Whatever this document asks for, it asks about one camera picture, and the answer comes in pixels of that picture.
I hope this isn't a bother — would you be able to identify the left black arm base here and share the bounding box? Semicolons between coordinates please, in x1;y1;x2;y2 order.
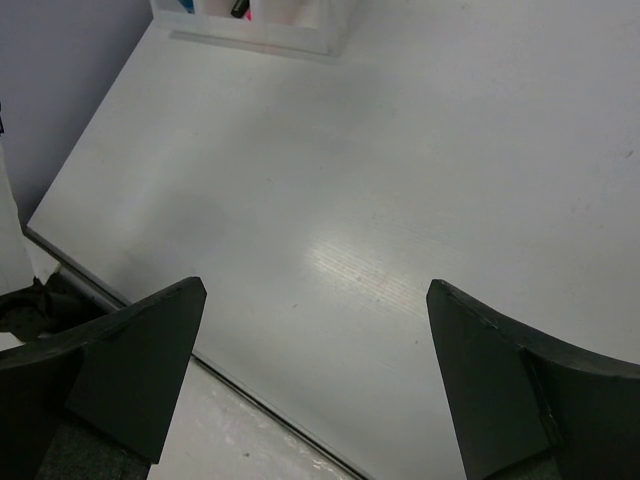
1;272;124;351

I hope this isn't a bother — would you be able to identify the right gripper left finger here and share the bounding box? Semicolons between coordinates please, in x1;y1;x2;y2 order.
1;277;207;479

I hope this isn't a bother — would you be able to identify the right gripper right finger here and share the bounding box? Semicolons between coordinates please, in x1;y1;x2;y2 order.
426;279;639;479

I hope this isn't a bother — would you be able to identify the pink black highlighter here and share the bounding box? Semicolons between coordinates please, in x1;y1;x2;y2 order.
230;0;252;21

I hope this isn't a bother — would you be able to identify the blue black highlighter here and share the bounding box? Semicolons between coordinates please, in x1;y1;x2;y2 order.
178;0;195;14

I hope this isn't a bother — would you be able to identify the clear three-compartment plastic tray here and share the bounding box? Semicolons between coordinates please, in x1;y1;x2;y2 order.
150;1;357;55

